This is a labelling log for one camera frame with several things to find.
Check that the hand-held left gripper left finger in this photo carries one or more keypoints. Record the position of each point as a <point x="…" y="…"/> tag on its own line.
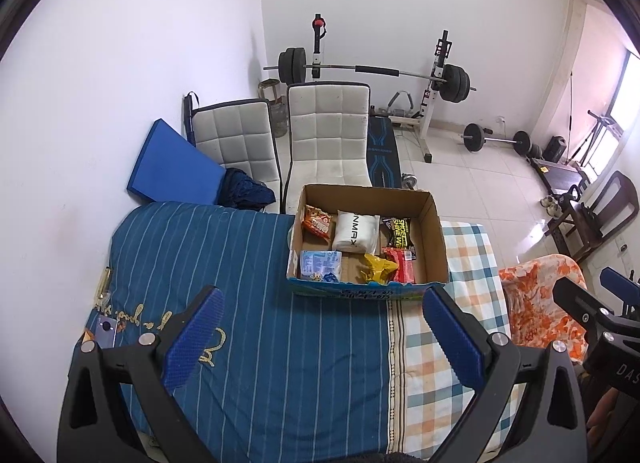
<point x="195" y="338"/>

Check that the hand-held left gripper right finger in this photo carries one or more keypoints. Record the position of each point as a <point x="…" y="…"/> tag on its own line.
<point x="452" y="338"/>

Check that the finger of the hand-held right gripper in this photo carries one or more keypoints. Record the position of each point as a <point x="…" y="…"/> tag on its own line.
<point x="620" y="285"/>
<point x="585" y="305"/>

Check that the red snack packet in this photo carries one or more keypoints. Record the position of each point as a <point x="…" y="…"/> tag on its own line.
<point x="402" y="267"/>

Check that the cardboard box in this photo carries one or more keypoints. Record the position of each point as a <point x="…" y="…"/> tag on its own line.
<point x="430" y="243"/>

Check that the yellow snack packet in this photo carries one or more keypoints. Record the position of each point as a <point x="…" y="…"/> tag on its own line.
<point x="375" y="269"/>

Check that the black wipes packet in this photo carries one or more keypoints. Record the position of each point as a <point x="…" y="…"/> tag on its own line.
<point x="398" y="233"/>

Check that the white soft packet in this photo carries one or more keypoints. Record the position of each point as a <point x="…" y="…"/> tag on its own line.
<point x="356" y="232"/>

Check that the light blue packet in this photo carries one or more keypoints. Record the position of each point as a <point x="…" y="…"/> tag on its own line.
<point x="320" y="265"/>

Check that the orange snack packet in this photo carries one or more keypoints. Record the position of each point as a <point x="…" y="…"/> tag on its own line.
<point x="317" y="220"/>

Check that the person's right hand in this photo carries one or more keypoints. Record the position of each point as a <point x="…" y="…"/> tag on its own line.
<point x="602" y="415"/>

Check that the orange floral blanket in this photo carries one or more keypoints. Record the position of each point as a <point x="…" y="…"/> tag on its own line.
<point x="535" y="293"/>

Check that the dark wooden chair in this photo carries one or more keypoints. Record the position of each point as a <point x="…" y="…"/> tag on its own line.
<point x="610" y="213"/>

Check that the plaid bed sheet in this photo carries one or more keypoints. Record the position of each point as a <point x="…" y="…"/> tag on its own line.
<point x="470" y="253"/>

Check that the blue smartphone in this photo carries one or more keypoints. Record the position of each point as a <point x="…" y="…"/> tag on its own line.
<point x="106" y="333"/>

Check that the blue striped blanket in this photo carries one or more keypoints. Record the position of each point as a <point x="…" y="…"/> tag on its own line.
<point x="250" y="253"/>

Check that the small clear plastic bag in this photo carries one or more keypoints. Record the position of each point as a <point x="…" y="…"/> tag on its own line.
<point x="105" y="288"/>

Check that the pair of white shoes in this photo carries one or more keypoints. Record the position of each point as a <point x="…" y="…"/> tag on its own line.
<point x="550" y="205"/>

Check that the small orange card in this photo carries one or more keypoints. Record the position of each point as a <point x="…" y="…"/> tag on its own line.
<point x="89" y="336"/>

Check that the dark treadmill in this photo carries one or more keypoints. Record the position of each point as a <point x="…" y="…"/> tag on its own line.
<point x="560" y="175"/>

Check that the black tripod stand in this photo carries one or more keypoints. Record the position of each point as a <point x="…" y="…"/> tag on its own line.
<point x="597" y="138"/>

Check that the black speaker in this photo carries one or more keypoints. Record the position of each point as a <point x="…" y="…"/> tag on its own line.
<point x="556" y="149"/>

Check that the dark blue cloth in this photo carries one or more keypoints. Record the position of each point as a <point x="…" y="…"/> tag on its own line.
<point x="245" y="190"/>

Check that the black weight plates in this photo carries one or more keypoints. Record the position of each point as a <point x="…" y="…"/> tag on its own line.
<point x="536" y="150"/>

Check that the small grey dumbbell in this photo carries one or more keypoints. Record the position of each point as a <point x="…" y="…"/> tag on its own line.
<point x="410" y="182"/>

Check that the blue foam mat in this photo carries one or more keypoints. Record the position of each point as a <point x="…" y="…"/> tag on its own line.
<point x="170" y="163"/>

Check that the short barbell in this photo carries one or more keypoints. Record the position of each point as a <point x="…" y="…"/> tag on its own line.
<point x="495" y="139"/>

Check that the white padded chair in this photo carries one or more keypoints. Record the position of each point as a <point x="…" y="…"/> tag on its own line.
<point x="235" y="138"/>
<point x="327" y="133"/>

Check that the white barbell rack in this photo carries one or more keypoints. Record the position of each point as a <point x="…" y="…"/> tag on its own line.
<point x="429" y="113"/>

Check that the grey exercise machine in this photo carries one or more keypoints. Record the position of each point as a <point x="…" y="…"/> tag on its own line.
<point x="400" y="105"/>

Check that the small wooden stool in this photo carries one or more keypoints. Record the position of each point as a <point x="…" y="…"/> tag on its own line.
<point x="268" y="88"/>

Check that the long barbell with black plates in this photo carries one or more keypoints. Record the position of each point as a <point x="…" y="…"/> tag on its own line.
<point x="375" y="68"/>

